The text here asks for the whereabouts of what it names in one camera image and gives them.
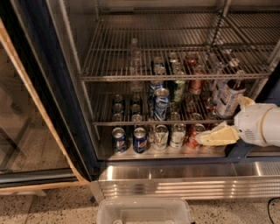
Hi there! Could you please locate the wire fridge shelf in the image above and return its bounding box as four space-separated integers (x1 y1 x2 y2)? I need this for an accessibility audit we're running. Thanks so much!
93 93 233 126
80 11 279 82

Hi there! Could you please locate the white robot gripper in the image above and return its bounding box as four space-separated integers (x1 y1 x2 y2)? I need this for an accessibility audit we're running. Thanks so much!
195 95 277 146

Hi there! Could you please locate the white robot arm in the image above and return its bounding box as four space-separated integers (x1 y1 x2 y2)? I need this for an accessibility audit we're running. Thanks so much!
195 96 280 147

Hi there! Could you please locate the clear bottle back shelf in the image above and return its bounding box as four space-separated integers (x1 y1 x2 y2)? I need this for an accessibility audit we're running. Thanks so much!
129 38 143 93

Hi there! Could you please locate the blue pepsi can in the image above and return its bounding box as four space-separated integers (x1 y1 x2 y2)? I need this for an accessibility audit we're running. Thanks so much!
133 127 147 153
112 127 127 153

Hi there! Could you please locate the white green can bottom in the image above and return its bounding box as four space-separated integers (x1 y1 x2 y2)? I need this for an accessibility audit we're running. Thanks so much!
154 125 169 151

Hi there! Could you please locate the black cable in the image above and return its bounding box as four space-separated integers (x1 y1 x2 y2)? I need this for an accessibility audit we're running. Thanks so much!
267 197 280 224

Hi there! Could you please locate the red can middle shelf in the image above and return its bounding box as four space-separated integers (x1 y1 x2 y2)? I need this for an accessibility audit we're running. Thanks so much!
189 80 203 95

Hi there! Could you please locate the white green can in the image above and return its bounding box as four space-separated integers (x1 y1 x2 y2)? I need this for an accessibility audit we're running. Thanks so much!
170 123 186 148
154 125 169 151

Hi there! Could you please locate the stainless steel fridge base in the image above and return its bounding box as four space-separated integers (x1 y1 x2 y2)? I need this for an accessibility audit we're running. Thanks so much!
89 162 280 202

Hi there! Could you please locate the middle wire fridge shelf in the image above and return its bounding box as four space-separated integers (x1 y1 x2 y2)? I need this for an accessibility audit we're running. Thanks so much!
93 93 233 126

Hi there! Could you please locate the red can bottom left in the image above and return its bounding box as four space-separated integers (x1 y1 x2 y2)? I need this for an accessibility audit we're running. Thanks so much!
187 123 206 150

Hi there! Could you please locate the blue pepsi can left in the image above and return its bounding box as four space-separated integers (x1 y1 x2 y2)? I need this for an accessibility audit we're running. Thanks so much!
112 127 127 153

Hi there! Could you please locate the glass fridge door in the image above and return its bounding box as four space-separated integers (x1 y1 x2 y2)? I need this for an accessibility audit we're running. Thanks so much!
0 21 88 195

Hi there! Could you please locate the upper wire fridge shelf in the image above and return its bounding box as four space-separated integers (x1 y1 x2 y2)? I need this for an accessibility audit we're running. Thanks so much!
80 11 279 82

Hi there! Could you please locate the green can middle shelf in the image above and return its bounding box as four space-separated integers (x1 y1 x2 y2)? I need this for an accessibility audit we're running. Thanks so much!
171 80 186 102

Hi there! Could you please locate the blue white can middle shelf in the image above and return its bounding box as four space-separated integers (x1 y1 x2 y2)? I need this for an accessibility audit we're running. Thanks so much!
153 87 170 121

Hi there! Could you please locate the clear plastic bin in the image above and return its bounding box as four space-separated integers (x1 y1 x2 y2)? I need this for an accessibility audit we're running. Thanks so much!
96 198 192 224

